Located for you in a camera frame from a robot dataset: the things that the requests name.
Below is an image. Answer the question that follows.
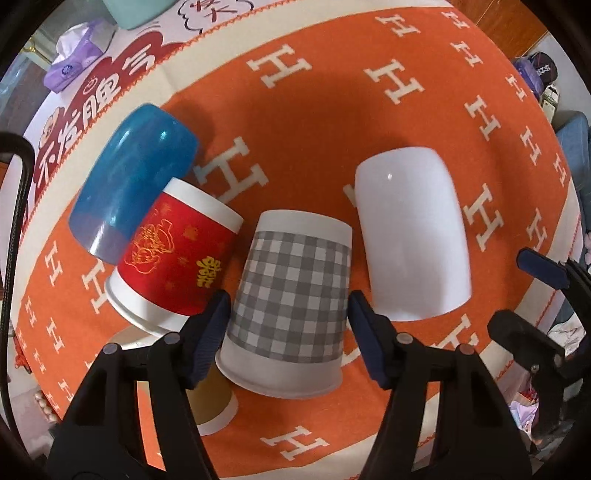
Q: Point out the black cable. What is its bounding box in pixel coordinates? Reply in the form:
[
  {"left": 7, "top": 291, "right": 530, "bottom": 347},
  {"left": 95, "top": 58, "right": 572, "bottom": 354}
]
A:
[{"left": 0, "top": 132, "right": 36, "bottom": 444}]

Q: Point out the grey checkered paper cup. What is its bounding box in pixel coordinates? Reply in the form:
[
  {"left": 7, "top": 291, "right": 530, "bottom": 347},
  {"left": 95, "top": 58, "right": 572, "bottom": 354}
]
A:
[{"left": 215, "top": 210, "right": 353, "bottom": 399}]

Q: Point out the orange H pattern blanket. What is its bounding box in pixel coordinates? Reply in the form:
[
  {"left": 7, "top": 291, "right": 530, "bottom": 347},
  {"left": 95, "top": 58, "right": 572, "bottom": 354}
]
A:
[{"left": 11, "top": 0, "right": 585, "bottom": 479}]

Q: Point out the white plastic cup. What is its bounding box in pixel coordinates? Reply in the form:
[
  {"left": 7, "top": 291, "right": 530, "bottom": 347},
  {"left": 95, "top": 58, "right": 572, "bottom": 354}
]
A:
[{"left": 355, "top": 147, "right": 472, "bottom": 321}]

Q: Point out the purple tissue pack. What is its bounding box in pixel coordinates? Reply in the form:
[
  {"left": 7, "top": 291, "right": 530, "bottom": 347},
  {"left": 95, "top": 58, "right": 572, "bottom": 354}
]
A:
[{"left": 43, "top": 18, "right": 116, "bottom": 93}]

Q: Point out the mint green container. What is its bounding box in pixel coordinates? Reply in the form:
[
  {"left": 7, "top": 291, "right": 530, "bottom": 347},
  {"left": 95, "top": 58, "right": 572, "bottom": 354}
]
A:
[{"left": 103, "top": 0, "right": 176, "bottom": 30}]

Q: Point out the blue plastic cup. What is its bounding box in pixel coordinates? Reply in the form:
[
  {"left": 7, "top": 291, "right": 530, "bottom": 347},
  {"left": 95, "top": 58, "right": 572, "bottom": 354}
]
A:
[{"left": 68, "top": 103, "right": 199, "bottom": 265}]

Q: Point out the brown paper cup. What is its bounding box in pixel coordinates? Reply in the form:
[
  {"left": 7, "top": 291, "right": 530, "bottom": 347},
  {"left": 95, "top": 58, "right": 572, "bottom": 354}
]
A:
[{"left": 110, "top": 324, "right": 240, "bottom": 437}]

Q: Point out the red paper cup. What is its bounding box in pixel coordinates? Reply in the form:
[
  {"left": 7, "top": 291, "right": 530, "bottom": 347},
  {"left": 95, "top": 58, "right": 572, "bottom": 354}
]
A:
[{"left": 105, "top": 178, "right": 243, "bottom": 337}]

